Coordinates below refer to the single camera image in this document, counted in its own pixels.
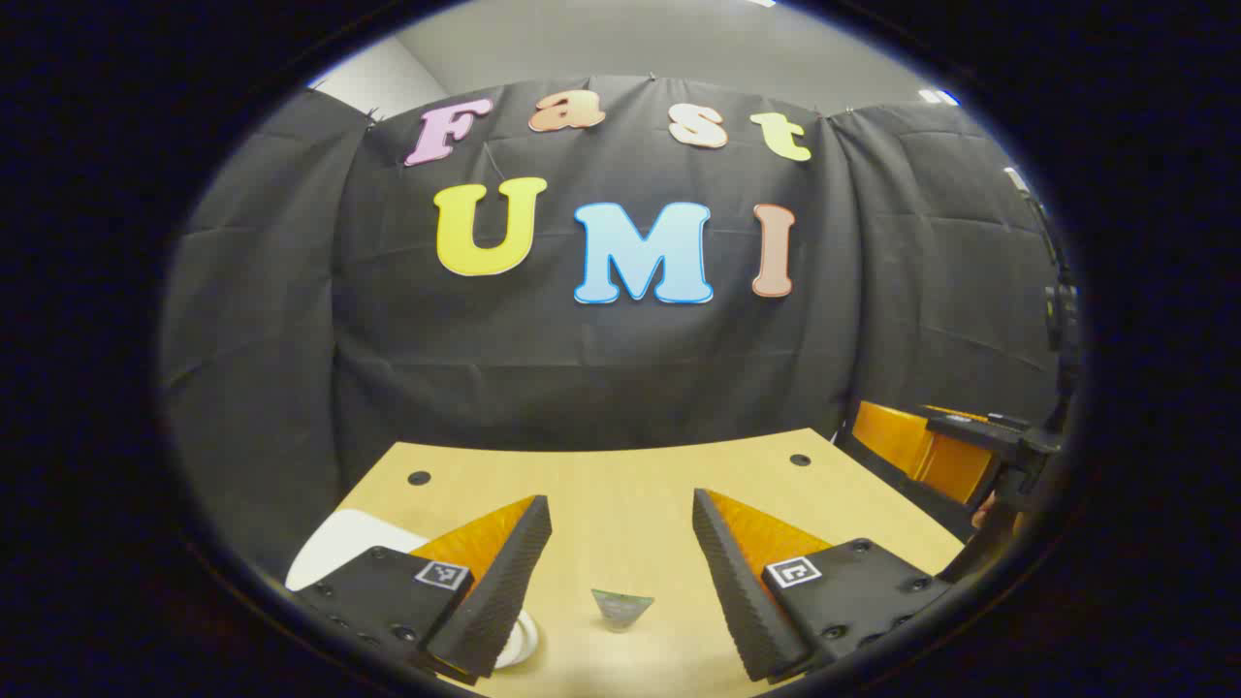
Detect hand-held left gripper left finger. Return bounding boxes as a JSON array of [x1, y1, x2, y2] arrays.
[[287, 494, 554, 685]]

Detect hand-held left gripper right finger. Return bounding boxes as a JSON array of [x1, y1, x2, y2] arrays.
[[691, 488, 961, 684]]

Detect black backdrop cloth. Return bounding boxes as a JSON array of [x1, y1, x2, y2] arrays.
[[160, 76, 1067, 583]]

